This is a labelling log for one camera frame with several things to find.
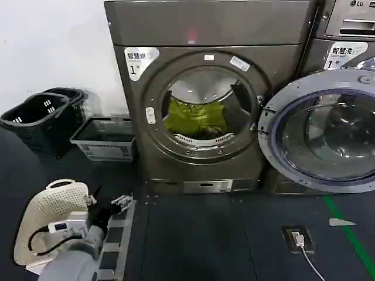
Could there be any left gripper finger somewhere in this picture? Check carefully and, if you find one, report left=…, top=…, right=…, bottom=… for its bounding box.
left=85, top=185, right=103, bottom=208
left=111, top=192, right=135, bottom=215

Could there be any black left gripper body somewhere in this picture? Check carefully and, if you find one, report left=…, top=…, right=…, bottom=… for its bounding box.
left=87, top=204, right=121, bottom=232

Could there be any white perforated laundry basket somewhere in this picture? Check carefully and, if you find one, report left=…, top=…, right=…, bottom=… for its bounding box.
left=13, top=178, right=90, bottom=269

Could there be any grey plastic crate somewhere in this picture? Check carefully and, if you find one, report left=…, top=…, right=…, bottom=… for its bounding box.
left=70, top=116, right=137, bottom=162

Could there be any black plastic basket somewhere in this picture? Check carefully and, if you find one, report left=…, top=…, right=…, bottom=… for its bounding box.
left=43, top=87, right=89, bottom=130
left=0, top=92, right=72, bottom=159

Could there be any dark garment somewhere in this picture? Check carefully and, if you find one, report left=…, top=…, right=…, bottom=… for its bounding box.
left=194, top=125, right=228, bottom=139

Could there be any green garment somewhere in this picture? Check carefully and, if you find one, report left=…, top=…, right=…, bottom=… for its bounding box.
left=163, top=97, right=229, bottom=136

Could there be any white plug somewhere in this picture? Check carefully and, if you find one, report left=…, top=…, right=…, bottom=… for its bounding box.
left=289, top=230, right=306, bottom=247

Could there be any floor socket box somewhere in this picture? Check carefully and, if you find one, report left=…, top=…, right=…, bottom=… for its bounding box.
left=281, top=224, right=317, bottom=255

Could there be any grey front-loading dryer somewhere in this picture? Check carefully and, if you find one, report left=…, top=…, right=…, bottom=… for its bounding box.
left=104, top=0, right=319, bottom=196

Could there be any round glass dryer door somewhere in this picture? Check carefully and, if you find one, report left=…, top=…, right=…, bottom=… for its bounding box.
left=257, top=68, right=375, bottom=194

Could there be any white triangular floor marker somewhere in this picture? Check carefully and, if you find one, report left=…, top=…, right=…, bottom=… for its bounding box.
left=328, top=217, right=357, bottom=227

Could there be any green floor tape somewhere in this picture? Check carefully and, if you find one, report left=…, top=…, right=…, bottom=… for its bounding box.
left=322, top=195, right=375, bottom=279

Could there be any grey washing machine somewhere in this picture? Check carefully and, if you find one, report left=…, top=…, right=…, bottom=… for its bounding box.
left=299, top=0, right=375, bottom=196

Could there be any grey slotted metal rail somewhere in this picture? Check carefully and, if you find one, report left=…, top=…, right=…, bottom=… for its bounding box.
left=96, top=198, right=137, bottom=279

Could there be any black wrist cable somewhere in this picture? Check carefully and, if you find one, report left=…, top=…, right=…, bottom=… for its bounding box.
left=28, top=224, right=86, bottom=256

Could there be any white power cable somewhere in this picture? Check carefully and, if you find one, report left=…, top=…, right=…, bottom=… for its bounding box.
left=301, top=245, right=326, bottom=281

